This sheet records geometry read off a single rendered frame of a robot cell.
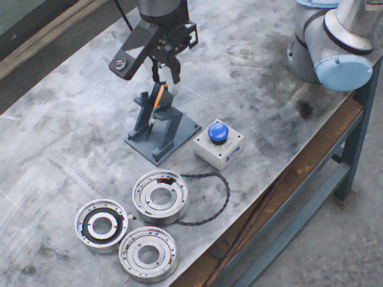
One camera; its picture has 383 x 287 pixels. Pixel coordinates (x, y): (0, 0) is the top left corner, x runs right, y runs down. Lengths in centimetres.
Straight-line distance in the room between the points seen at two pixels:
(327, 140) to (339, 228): 56
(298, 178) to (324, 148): 12
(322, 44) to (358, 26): 10
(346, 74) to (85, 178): 56
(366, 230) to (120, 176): 109
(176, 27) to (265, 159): 33
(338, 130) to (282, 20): 34
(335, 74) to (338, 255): 99
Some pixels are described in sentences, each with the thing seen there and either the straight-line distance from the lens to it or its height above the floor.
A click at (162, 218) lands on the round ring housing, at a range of 105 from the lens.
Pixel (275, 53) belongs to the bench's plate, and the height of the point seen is 80.
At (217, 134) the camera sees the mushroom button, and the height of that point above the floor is 87.
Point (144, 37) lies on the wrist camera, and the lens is 99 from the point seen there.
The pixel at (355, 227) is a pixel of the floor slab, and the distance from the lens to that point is 201.
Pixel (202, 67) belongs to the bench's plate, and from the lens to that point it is 131.
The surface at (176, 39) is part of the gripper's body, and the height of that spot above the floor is 106.
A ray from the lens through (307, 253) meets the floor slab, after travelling 194.
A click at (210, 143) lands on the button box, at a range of 112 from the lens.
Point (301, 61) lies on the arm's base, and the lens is 127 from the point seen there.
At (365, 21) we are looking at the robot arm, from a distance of 103.
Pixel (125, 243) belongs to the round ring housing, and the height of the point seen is 83.
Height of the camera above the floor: 175
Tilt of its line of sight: 54 degrees down
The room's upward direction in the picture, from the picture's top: 8 degrees counter-clockwise
